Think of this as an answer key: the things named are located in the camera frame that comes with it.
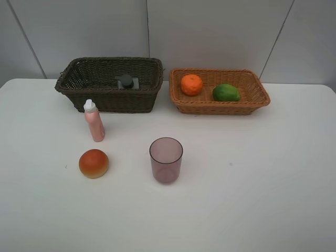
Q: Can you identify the translucent purple plastic cup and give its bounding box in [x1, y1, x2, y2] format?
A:
[149, 137, 184, 184]

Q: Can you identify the green lime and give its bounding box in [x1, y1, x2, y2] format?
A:
[212, 83, 240, 102]

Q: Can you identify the dark brown wicker basket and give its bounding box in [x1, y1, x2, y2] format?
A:
[55, 57, 163, 113]

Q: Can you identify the dark grey rectangular bottle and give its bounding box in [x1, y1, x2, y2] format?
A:
[115, 74, 140, 89]

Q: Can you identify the red orange round bun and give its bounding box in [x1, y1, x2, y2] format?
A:
[79, 149, 109, 179]

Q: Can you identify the orange wicker basket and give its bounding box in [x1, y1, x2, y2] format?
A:
[169, 68, 270, 116]

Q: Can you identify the pink bottle white cap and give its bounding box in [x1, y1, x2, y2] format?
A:
[83, 99, 105, 142]

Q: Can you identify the orange tangerine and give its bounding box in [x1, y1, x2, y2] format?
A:
[181, 74, 203, 96]

